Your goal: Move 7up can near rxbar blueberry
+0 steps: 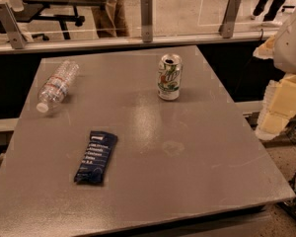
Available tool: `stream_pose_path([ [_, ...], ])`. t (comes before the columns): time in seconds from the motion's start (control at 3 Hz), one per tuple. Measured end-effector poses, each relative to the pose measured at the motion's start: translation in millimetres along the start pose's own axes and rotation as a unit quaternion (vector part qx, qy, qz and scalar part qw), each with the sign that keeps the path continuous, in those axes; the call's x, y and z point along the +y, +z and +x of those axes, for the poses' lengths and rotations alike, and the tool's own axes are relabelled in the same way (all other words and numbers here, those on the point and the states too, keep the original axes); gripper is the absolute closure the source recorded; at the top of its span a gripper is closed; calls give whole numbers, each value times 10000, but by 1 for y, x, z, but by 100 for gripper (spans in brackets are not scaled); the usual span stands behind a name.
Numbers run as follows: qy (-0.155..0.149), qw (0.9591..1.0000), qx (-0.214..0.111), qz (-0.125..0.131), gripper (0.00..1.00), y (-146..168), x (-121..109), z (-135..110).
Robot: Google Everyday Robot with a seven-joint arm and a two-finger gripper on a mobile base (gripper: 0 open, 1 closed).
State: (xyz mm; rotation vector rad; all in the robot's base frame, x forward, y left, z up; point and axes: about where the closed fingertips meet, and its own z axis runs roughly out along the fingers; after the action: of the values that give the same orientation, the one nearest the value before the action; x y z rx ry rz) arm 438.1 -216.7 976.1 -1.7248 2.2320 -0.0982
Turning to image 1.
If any person in tan trousers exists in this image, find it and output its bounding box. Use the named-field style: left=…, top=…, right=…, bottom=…
left=91, top=0, right=129, bottom=38

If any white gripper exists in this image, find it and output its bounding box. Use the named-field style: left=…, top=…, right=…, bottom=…
left=253, top=8, right=296, bottom=140

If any blue rxbar blueberry wrapper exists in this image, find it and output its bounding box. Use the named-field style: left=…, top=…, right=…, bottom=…
left=74, top=130, right=117, bottom=185

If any metal barrier rail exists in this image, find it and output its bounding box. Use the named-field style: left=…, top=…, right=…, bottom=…
left=0, top=29, right=276, bottom=55

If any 7up soda can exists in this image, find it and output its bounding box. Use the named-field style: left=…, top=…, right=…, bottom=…
left=157, top=53, right=183, bottom=101

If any clear plastic water bottle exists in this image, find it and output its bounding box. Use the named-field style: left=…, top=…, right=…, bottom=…
left=37, top=60, right=80, bottom=114

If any middle metal barrier bracket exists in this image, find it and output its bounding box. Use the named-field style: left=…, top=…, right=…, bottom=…
left=140, top=0, right=153, bottom=42

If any black office desk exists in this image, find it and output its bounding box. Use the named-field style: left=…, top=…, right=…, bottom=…
left=23, top=0, right=109, bottom=40

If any left metal barrier bracket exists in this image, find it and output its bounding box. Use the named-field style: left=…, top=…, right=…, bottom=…
left=0, top=3, right=26, bottom=49

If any right metal barrier bracket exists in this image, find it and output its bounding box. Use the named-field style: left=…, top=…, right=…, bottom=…
left=219, top=0, right=242, bottom=39

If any metal barrier bracket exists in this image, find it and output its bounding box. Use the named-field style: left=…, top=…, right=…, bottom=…
left=219, top=0, right=242, bottom=39
left=140, top=0, right=153, bottom=42
left=0, top=3, right=26, bottom=49

